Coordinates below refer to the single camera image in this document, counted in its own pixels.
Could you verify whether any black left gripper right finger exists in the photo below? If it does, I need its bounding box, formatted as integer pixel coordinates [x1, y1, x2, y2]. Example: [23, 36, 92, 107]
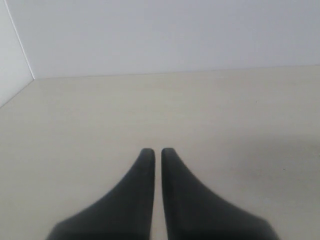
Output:
[161, 148, 279, 240]

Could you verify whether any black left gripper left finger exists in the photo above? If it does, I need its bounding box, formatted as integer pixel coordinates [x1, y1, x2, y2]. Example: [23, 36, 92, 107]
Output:
[47, 148, 156, 240]

